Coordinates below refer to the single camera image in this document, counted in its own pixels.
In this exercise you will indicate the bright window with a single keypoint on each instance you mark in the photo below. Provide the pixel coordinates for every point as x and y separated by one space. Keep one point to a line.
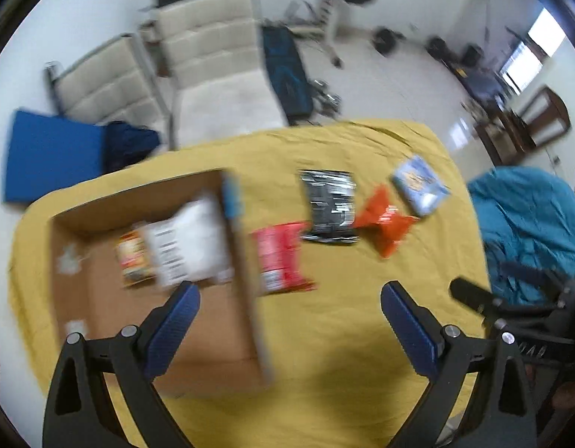
532 46

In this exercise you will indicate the black snack packet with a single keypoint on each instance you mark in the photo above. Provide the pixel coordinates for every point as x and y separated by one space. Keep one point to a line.
329 205

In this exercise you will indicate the blue and black bag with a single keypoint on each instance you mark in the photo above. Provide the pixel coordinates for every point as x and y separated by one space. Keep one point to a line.
282 70

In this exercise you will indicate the brown cardboard box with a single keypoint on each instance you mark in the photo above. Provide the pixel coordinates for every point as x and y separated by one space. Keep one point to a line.
217 336

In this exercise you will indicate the light blue snack packet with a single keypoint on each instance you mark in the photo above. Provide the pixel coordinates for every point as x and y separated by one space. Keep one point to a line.
418 184

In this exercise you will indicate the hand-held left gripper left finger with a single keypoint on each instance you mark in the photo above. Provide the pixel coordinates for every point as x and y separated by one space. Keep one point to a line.
175 324

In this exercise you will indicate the blue foam mat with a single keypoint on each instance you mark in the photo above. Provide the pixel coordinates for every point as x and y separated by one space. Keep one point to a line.
49 158

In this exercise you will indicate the orange yellow snack packet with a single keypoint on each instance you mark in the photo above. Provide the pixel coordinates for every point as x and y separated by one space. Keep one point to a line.
131 256

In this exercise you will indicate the large beige padded chair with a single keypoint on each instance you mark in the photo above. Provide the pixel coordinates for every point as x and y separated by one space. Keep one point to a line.
212 56

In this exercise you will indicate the dark blue cloth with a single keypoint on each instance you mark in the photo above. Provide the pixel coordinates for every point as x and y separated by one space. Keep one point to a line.
128 142

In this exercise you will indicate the small beige padded chair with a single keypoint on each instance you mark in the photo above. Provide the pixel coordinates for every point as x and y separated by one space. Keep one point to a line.
105 84

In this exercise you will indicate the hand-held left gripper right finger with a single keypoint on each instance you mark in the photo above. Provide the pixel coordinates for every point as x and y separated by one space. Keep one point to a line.
408 331

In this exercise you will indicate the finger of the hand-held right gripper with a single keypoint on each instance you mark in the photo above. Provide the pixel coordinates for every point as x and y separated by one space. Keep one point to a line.
471 294

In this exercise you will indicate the black weight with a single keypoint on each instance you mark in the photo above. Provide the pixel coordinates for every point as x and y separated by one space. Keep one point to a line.
471 54
439 47
386 40

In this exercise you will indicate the dark wooden chair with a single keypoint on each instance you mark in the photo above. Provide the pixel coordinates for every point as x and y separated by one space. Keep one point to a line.
544 112

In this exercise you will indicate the red snack packet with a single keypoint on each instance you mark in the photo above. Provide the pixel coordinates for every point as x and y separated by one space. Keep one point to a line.
278 256

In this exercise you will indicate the yellow tablecloth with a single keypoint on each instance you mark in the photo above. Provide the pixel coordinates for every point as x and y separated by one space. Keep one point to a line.
338 336

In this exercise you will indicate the white snack packet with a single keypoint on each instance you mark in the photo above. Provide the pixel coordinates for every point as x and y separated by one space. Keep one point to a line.
189 238

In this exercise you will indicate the teal cloth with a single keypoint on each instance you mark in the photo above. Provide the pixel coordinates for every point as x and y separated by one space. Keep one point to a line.
525 214

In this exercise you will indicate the white exercise machine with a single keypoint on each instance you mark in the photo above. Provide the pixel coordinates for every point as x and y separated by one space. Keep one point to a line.
336 14

